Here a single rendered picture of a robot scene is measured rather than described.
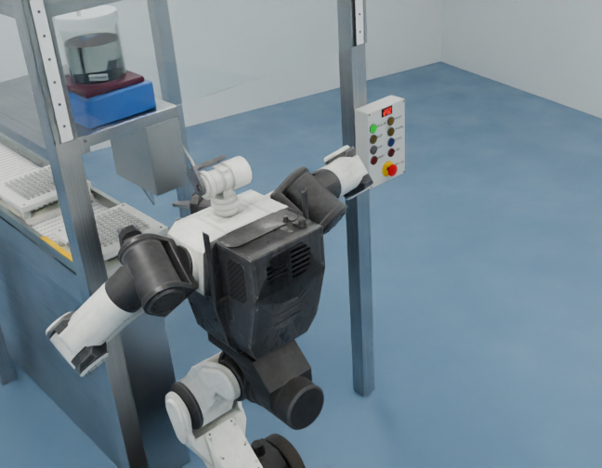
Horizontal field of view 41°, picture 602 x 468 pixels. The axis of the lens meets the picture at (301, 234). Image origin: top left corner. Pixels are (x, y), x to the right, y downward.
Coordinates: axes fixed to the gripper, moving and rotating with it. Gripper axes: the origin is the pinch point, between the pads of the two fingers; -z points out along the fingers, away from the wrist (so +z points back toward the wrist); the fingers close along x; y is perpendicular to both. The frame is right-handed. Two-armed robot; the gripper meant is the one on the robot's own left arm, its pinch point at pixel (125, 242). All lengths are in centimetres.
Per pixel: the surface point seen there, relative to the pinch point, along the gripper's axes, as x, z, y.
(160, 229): 7.9, -14.4, 15.2
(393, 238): 104, -98, 170
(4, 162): 17, -117, -3
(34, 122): -28.6, -25.2, -9.9
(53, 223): 16, -54, -5
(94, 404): 80, -42, -8
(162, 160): -15.7, -8.4, 16.6
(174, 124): -24.1, -9.3, 21.9
